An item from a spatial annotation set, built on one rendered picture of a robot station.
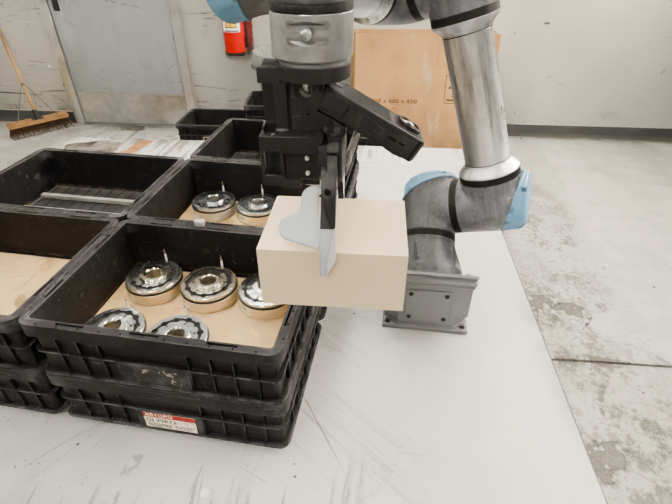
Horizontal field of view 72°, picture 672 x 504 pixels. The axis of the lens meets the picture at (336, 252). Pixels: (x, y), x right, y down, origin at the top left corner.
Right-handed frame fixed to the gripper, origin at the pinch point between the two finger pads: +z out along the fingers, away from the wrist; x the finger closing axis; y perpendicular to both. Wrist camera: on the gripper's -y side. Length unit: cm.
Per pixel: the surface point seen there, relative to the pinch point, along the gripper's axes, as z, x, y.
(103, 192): 27, -58, 66
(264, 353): 16.6, 3.3, 9.4
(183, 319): 23.6, -9.5, 26.5
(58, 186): 27, -60, 80
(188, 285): 23.7, -18.4, 28.8
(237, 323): 26.6, -12.3, 18.4
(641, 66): 56, -332, -199
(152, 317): 26.6, -12.5, 33.9
